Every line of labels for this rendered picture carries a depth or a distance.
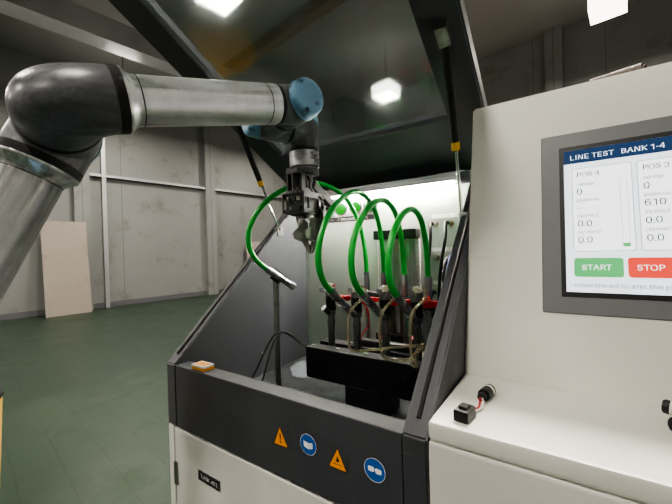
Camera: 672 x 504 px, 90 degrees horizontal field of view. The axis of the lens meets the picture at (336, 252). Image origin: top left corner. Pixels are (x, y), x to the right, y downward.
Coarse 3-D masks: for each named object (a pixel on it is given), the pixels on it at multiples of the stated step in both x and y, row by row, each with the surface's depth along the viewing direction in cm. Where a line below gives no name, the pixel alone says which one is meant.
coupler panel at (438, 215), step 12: (444, 204) 100; (456, 204) 98; (432, 216) 102; (444, 216) 100; (456, 216) 98; (432, 228) 102; (456, 228) 98; (432, 240) 102; (432, 252) 103; (432, 264) 103; (432, 276) 103; (444, 276) 101; (432, 288) 103
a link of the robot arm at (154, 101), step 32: (64, 64) 45; (96, 64) 47; (32, 96) 44; (64, 96) 44; (96, 96) 46; (128, 96) 54; (160, 96) 51; (192, 96) 54; (224, 96) 57; (256, 96) 61; (288, 96) 65; (320, 96) 67; (32, 128) 46; (64, 128) 46; (96, 128) 48; (128, 128) 50; (288, 128) 73
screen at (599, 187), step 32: (608, 128) 63; (640, 128) 60; (544, 160) 67; (576, 160) 64; (608, 160) 61; (640, 160) 59; (544, 192) 66; (576, 192) 63; (608, 192) 60; (640, 192) 58; (544, 224) 65; (576, 224) 62; (608, 224) 59; (640, 224) 57; (544, 256) 64; (576, 256) 61; (608, 256) 58; (640, 256) 56; (544, 288) 63; (576, 288) 60; (608, 288) 57; (640, 288) 55
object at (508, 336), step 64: (512, 128) 73; (576, 128) 66; (512, 192) 70; (512, 256) 67; (512, 320) 65; (576, 320) 59; (640, 320) 55; (576, 384) 57; (640, 384) 53; (448, 448) 48
